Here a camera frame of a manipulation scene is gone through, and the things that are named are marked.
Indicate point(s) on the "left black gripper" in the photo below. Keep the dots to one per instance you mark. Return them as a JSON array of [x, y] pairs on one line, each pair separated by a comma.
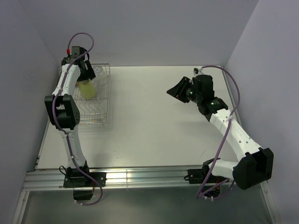
[[89, 74]]

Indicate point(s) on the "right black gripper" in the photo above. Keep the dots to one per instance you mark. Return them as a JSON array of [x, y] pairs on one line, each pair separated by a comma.
[[177, 92]]

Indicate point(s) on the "yellow translucent cup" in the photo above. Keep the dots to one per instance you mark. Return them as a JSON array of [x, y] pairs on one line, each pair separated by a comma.
[[87, 89]]

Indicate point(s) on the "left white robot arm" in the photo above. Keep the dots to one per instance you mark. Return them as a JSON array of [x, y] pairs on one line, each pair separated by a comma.
[[63, 112]]

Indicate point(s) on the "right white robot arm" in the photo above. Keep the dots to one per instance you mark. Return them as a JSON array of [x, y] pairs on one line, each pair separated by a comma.
[[254, 164]]

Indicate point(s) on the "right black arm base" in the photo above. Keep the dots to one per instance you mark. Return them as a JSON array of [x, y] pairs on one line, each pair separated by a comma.
[[197, 176]]

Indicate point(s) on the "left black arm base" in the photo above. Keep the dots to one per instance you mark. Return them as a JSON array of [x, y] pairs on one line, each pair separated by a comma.
[[84, 179]]

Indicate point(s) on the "wire dish rack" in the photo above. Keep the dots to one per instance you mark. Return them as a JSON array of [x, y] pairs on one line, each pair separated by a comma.
[[92, 111]]

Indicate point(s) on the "aluminium mounting rail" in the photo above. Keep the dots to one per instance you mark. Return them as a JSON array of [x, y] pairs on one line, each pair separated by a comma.
[[116, 178]]

